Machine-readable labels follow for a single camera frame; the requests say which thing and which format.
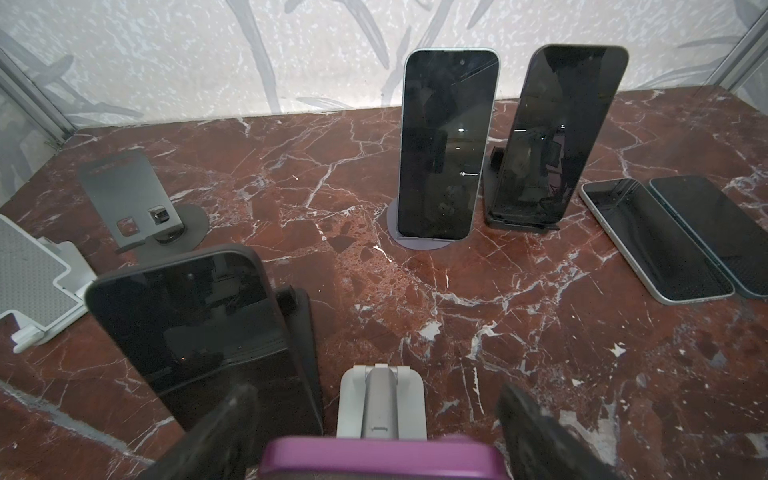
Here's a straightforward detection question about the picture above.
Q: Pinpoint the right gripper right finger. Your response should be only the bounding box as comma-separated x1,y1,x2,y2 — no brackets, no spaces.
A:
496,383,618,480

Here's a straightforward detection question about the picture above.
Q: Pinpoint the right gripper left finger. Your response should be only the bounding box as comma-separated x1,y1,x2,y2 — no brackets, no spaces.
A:
138,385,259,479

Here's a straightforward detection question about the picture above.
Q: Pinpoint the black phone white case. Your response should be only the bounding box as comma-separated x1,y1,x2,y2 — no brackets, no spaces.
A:
259,436,508,479

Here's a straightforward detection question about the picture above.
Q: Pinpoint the large black phone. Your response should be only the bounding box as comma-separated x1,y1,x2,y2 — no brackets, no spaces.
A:
579,178,735,305

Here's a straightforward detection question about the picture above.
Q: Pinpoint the grey phone stand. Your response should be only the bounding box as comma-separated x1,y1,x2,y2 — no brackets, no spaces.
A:
77,150,209,263

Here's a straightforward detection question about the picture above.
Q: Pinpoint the lavender round base stand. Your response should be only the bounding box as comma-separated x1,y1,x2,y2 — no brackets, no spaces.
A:
386,197,457,251

